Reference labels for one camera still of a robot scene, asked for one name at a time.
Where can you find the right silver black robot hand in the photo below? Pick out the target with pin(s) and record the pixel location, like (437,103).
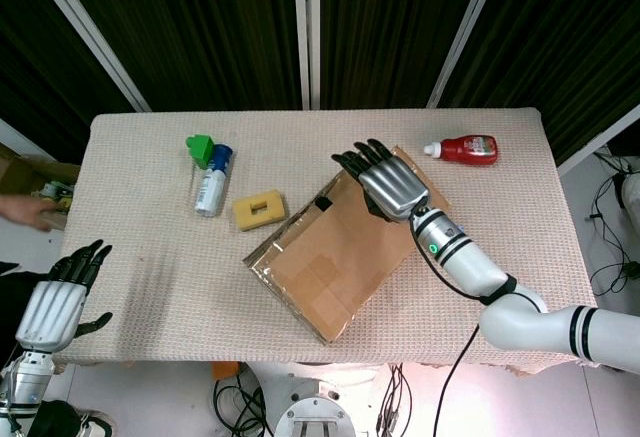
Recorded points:
(395,184)

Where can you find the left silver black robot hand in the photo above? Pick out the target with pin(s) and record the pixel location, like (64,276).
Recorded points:
(50,307)

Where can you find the brown cardboard box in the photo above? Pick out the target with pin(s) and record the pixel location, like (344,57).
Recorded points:
(325,257)

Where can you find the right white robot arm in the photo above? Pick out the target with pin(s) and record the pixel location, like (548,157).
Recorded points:
(470,262)

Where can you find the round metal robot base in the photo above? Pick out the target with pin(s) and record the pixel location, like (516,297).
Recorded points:
(315,414)

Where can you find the person's bare hand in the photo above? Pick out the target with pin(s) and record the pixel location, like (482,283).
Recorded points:
(25,212)

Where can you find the cardboard box with clutter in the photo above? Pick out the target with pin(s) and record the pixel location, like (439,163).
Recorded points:
(20,172)

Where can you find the person's black trouser leg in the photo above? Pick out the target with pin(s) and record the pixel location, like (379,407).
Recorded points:
(10,302)

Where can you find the red ketchup bottle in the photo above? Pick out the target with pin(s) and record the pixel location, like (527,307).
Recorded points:
(470,151)

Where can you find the beige waffle tablecloth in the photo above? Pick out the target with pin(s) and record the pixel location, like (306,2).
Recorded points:
(150,267)

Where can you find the yellow sponge block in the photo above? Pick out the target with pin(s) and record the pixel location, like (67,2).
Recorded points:
(272,212)

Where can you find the white sneaker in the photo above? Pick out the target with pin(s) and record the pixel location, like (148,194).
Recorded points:
(95,424)

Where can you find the white blue spray can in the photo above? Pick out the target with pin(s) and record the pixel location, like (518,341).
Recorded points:
(212,187)

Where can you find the orange object under table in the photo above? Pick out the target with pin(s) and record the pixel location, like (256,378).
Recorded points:
(225,371)

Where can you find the green toy block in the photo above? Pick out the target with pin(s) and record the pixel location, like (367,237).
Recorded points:
(201,149)

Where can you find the dark screen panel white frame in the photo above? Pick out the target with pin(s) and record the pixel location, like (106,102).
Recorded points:
(200,32)
(565,47)
(390,32)

